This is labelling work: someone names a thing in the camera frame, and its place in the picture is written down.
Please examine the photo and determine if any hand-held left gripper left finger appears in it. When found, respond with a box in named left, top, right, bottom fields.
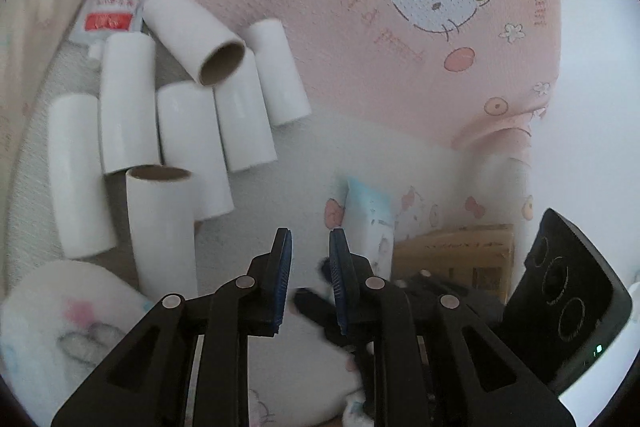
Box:
left=50, top=228, right=293, bottom=427

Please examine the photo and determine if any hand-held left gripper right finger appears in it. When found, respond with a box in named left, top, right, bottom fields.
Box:
left=327, top=228, right=576, bottom=427

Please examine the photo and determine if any brown cardboard box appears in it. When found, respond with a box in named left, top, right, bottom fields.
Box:
left=392, top=224, right=516, bottom=308

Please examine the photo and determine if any pile of white rolls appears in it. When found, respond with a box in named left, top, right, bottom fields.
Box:
left=47, top=0, right=312, bottom=303

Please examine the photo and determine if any light blue printed packet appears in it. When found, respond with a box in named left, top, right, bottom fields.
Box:
left=346, top=177, right=397, bottom=275

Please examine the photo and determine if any white plush toy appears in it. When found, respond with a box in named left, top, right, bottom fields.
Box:
left=0, top=259, right=153, bottom=410

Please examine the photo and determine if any pink and white printed blanket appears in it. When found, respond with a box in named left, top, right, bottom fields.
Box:
left=0, top=0, right=563, bottom=268

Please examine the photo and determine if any white and red sauce pouch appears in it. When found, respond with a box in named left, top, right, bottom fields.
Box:
left=67, top=0, right=161, bottom=60

